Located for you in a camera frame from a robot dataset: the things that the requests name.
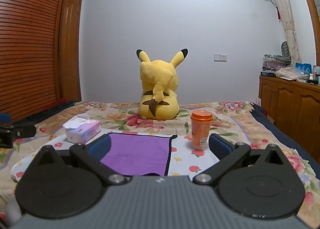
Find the wooden door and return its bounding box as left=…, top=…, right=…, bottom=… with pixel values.
left=59, top=0, right=83, bottom=102

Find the floral bed sheet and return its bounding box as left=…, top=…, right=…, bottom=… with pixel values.
left=0, top=101, right=320, bottom=222

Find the wooden louvered wardrobe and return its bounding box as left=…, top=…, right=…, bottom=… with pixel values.
left=0, top=0, right=73, bottom=122

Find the white fruit-print cloth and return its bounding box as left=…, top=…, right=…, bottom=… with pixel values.
left=11, top=129, right=221, bottom=182

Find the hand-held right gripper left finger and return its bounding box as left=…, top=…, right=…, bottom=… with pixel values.
left=32, top=133, right=128, bottom=187

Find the wooden cabinet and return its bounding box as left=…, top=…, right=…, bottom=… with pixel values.
left=258, top=75, right=320, bottom=164

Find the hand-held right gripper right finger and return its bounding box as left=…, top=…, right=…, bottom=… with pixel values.
left=192, top=133, right=288, bottom=187

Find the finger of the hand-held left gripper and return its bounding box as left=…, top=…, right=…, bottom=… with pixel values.
left=10, top=124, right=37, bottom=139

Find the orange plastic bottle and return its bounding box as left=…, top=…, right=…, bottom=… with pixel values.
left=190, top=110, right=214, bottom=150

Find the beige patterned curtain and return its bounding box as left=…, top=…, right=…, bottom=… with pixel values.
left=262, top=0, right=302, bottom=66

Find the pink tissue box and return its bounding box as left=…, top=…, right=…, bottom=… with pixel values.
left=62, top=117, right=102, bottom=144

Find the beige crumpled cloth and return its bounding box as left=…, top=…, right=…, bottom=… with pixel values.
left=274, top=66, right=310, bottom=81

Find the yellow plush toy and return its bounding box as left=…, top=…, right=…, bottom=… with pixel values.
left=136, top=48, right=189, bottom=120

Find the purple towel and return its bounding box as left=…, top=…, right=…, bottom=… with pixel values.
left=100, top=132, right=178, bottom=177

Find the blue carton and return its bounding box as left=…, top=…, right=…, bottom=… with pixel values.
left=295, top=62, right=312, bottom=75

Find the stack of folded clothes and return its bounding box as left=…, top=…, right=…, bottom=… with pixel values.
left=261, top=54, right=292, bottom=73

